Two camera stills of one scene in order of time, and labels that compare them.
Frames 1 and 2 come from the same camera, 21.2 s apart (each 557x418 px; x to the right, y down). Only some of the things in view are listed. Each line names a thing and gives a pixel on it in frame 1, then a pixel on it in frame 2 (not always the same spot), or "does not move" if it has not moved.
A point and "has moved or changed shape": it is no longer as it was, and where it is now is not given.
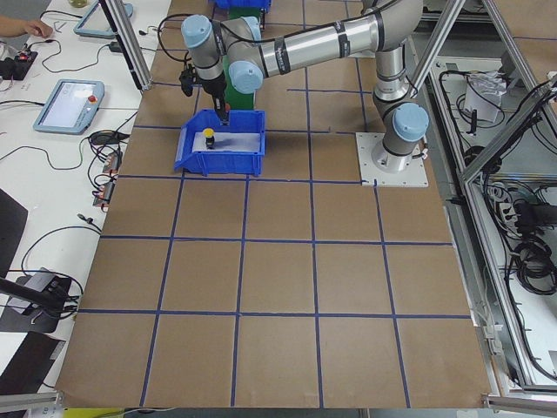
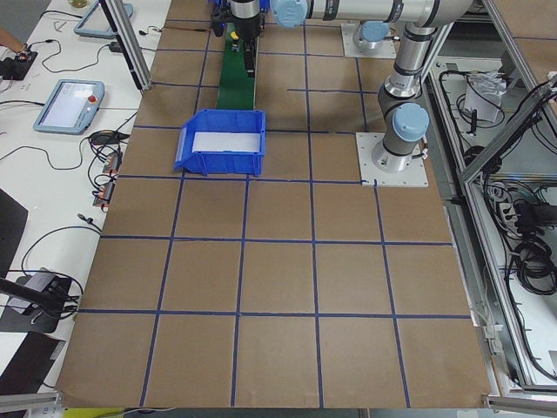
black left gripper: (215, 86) → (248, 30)
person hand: (39, 29) → (10, 41)
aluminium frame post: (126, 35) does not move
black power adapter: (115, 47) does not move
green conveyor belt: (234, 97) does not move
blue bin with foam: (207, 146) does not move
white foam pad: (227, 142) does not move
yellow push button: (209, 132) has moved or changed shape
